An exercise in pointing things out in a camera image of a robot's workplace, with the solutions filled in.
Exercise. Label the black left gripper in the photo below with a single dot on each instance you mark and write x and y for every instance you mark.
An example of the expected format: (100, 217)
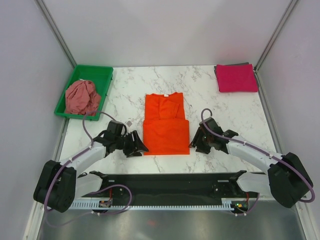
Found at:
(133, 150)

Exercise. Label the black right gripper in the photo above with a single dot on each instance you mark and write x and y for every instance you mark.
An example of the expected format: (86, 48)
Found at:
(196, 141)

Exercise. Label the orange t shirt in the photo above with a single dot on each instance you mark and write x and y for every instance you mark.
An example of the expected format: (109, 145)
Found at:
(166, 131)

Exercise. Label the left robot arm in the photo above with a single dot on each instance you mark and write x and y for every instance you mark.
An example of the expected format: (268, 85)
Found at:
(60, 183)

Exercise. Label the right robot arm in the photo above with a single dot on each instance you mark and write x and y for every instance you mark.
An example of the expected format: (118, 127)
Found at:
(282, 176)

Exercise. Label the dusty pink t shirt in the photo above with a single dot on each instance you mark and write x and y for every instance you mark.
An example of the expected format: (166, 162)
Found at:
(81, 98)

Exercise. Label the folded magenta t shirt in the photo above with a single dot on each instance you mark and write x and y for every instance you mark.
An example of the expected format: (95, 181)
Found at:
(233, 79)

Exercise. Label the green plastic bin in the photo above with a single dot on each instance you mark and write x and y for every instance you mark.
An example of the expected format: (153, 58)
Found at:
(101, 76)

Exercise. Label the folded grey t shirt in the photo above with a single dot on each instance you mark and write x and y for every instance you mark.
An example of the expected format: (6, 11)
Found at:
(236, 64)

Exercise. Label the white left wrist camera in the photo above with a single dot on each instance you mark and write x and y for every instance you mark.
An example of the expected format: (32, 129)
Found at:
(129, 124)

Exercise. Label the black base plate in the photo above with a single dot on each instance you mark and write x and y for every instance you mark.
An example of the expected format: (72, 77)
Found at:
(180, 187)

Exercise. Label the white slotted cable duct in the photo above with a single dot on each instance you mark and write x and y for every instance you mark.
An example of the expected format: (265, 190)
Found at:
(101, 204)

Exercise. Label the right aluminium frame post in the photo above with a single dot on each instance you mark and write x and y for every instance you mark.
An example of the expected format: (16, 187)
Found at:
(276, 33)

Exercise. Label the aluminium frame post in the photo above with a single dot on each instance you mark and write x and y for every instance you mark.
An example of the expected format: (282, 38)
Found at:
(55, 30)
(276, 33)

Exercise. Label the left aluminium frame post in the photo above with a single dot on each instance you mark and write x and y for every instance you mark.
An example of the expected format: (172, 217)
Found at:
(55, 30)

